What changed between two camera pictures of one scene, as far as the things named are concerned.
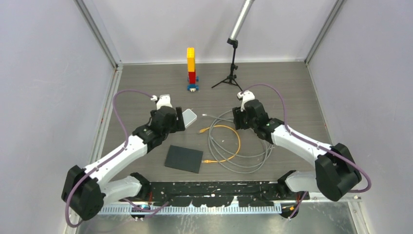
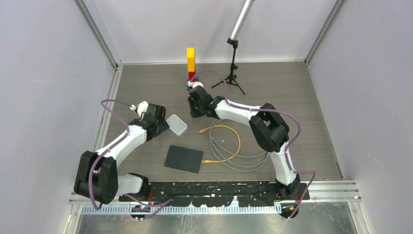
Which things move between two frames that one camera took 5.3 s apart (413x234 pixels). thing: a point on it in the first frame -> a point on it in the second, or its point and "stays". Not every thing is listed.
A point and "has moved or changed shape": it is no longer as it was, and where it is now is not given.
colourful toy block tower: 193,87 stays
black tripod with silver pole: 233,40 stays
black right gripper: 238,115 -> 193,113
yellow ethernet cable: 203,130 stays
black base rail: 221,193 stays
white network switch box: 189,117 has moved or changed shape
